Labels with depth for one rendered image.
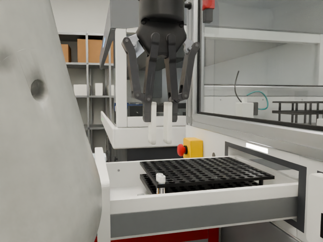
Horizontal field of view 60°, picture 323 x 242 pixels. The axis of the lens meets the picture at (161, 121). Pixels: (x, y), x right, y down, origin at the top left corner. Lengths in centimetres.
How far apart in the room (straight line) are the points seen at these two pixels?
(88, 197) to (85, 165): 2
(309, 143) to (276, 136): 9
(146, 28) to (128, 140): 94
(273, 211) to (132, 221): 24
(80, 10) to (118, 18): 359
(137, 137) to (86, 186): 120
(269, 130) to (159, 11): 31
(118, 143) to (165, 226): 93
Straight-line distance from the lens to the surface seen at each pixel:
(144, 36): 47
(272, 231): 63
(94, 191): 17
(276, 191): 53
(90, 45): 435
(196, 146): 89
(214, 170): 57
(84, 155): 16
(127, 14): 139
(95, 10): 493
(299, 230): 57
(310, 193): 50
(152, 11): 46
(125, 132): 135
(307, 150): 52
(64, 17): 495
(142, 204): 44
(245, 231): 73
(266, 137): 61
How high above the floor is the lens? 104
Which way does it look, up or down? 5 degrees down
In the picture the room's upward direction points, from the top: straight up
